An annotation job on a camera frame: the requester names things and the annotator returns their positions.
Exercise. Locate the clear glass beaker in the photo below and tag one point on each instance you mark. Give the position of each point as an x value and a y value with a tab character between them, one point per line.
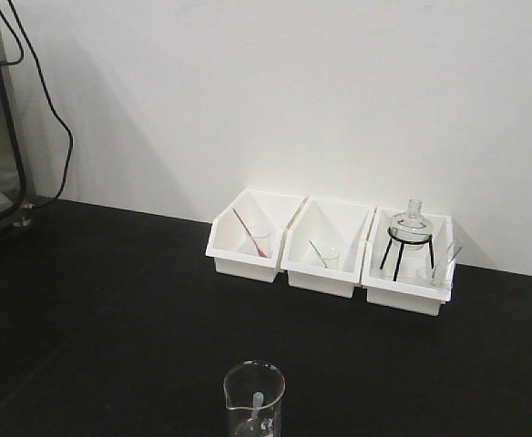
253	392

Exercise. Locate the small beaker in left bin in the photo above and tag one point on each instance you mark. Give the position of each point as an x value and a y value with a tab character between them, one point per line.
261	242

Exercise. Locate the small beaker in bin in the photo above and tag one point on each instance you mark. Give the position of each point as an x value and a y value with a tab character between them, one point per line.
330	257
261	242
424	276

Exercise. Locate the left white storage bin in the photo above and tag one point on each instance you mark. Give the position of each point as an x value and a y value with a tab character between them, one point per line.
264	211

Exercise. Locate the white storage bin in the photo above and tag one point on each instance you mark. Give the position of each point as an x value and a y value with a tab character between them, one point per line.
264	211
328	223
389	272

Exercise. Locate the stirring rod in middle bin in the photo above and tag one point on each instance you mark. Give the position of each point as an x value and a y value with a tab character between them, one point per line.
318	252

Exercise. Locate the middle white storage bin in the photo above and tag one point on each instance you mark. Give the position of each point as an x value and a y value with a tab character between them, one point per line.
328	223

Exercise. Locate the small beaker in middle bin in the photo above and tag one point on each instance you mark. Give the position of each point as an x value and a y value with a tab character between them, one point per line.
330	257

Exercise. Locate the round bottom glass flask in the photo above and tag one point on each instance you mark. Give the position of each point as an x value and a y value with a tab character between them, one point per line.
411	225

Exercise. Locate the right white storage bin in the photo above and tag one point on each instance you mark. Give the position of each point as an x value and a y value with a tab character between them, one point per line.
389	272

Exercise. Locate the small beaker in right bin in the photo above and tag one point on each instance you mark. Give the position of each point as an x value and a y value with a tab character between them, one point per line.
424	276

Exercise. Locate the white pipette in beaker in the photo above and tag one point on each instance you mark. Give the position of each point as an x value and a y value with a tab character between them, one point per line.
257	402

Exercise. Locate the glass rods in right bin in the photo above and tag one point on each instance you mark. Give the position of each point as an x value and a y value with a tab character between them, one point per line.
439	271

